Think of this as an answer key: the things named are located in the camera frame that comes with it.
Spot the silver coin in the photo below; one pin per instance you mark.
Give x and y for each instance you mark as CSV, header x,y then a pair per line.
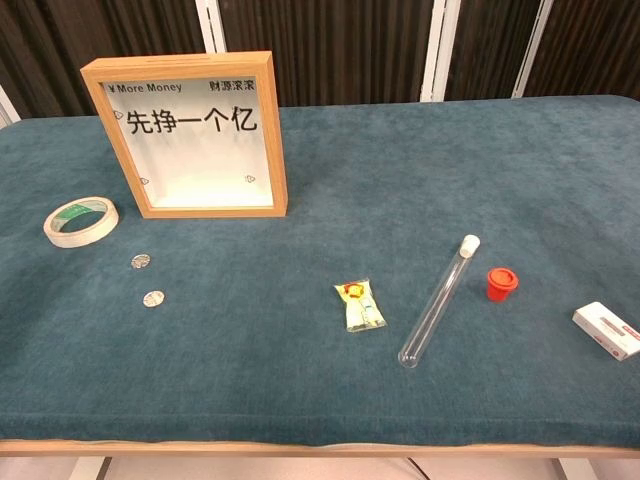
x,y
140,261
153,299

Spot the yellow snack packet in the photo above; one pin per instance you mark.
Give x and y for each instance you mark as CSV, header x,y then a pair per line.
x,y
361,306

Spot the glass test tube white cap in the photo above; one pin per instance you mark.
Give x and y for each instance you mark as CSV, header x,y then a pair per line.
x,y
437,305

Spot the teal velvet tablecloth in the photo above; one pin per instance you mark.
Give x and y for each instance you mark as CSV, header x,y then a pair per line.
x,y
300,390

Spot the small red plastic cup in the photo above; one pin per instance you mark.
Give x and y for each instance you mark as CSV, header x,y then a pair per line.
x,y
501,285

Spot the beige masking tape roll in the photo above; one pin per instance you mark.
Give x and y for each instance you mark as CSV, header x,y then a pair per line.
x,y
80,239

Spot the white and red carton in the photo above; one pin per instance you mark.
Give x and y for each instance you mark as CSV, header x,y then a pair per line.
x,y
607,327

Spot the metal table leg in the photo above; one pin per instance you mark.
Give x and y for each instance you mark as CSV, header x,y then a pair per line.
x,y
560,470
102,470

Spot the wooden frame money box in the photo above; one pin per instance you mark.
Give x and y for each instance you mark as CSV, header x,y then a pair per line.
x,y
195,150

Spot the white partition post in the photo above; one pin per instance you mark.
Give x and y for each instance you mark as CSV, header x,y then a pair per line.
x,y
210,25
532,50
440,50
7,107

